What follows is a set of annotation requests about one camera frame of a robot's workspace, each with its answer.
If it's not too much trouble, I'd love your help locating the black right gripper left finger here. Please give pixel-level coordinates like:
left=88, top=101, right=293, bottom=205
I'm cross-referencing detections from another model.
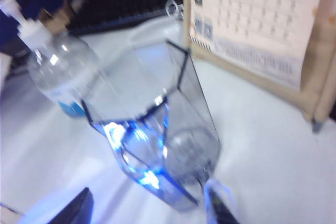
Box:
left=49, top=187, right=95, bottom=224

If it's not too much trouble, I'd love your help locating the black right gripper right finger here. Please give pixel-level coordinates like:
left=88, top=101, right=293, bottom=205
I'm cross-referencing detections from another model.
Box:
left=208, top=188, right=239, bottom=224

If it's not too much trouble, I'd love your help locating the transparent plastic cup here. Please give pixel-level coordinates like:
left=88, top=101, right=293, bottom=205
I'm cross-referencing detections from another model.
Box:
left=80, top=39, right=221, bottom=213

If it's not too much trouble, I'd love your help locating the clear hand sanitizer pump bottle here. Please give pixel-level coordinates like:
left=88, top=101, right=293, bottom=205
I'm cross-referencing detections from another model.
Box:
left=0, top=0, right=106, bottom=119

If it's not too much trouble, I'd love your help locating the beige fabric desk organizer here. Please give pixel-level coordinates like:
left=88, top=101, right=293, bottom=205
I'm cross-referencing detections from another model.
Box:
left=182, top=0, right=336, bottom=125

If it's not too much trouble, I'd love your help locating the paper desk calendar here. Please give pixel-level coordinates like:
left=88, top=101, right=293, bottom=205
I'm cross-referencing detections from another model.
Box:
left=188, top=0, right=322, bottom=92

